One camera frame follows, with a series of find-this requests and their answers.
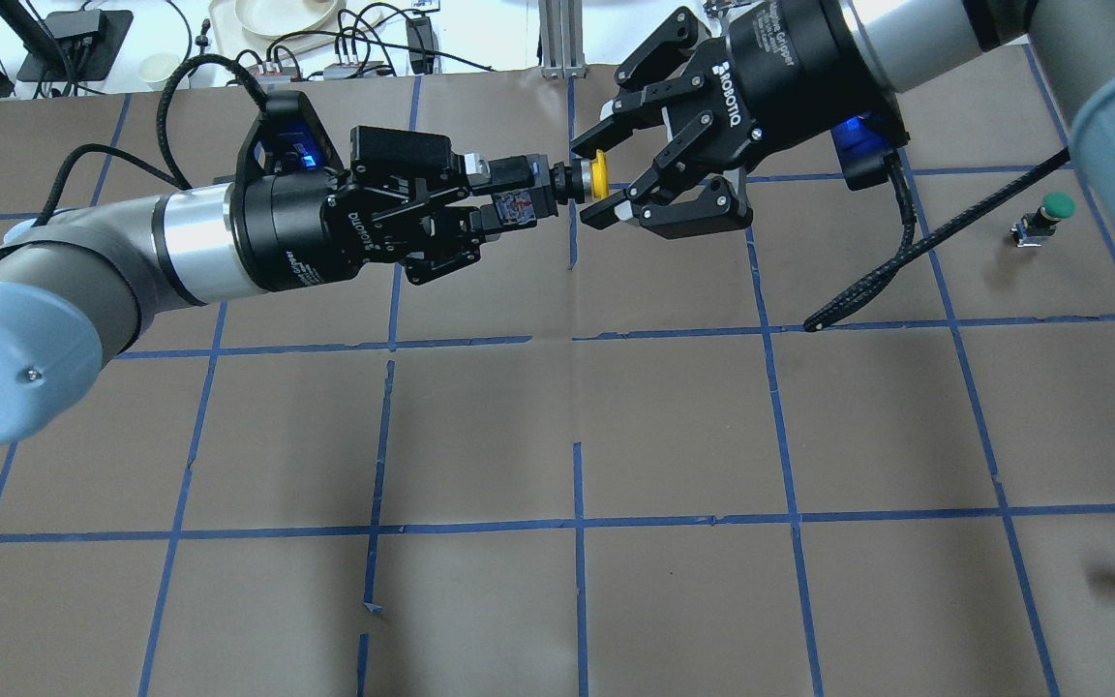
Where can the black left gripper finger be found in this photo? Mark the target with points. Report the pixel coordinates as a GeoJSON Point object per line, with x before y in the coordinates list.
{"type": "Point", "coordinates": [439, 243]}
{"type": "Point", "coordinates": [389, 164]}

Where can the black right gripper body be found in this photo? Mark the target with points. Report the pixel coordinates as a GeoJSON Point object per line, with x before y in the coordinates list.
{"type": "Point", "coordinates": [790, 73]}

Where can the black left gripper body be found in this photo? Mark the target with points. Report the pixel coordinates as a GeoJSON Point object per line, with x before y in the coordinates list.
{"type": "Point", "coordinates": [288, 230]}

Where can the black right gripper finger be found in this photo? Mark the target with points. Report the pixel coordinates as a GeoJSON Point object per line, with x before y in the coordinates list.
{"type": "Point", "coordinates": [676, 197]}
{"type": "Point", "coordinates": [680, 77]}

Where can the yellow push button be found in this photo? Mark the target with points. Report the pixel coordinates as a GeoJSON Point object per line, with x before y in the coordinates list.
{"type": "Point", "coordinates": [526, 189]}

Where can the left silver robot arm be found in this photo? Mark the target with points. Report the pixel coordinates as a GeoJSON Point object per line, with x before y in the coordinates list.
{"type": "Point", "coordinates": [78, 288]}

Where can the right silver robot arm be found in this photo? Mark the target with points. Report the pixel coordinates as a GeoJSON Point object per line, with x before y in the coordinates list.
{"type": "Point", "coordinates": [907, 44]}

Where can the black device stand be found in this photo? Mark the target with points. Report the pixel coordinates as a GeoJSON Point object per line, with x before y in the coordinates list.
{"type": "Point", "coordinates": [67, 47]}

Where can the green push button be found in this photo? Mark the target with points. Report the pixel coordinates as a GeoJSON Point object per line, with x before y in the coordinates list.
{"type": "Point", "coordinates": [1035, 229]}

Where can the power strip with plugs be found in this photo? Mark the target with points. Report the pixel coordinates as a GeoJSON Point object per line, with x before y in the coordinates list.
{"type": "Point", "coordinates": [286, 72]}

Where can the black power adapter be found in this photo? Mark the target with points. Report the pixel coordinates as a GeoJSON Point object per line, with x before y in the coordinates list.
{"type": "Point", "coordinates": [421, 44]}

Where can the white plate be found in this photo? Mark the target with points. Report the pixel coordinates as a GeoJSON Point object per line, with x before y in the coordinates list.
{"type": "Point", "coordinates": [273, 19]}

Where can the white paper cup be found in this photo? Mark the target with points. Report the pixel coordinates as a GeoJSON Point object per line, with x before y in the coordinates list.
{"type": "Point", "coordinates": [156, 69]}

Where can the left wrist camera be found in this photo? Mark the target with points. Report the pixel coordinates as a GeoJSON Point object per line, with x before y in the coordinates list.
{"type": "Point", "coordinates": [287, 137]}

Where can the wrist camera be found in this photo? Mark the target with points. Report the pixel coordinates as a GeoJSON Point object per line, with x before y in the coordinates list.
{"type": "Point", "coordinates": [867, 147]}
{"type": "Point", "coordinates": [287, 137]}

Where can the aluminium frame post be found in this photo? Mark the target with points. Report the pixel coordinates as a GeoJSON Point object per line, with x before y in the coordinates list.
{"type": "Point", "coordinates": [561, 39]}

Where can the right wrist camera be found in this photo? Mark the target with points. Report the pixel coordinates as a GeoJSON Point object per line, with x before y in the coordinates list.
{"type": "Point", "coordinates": [867, 147]}

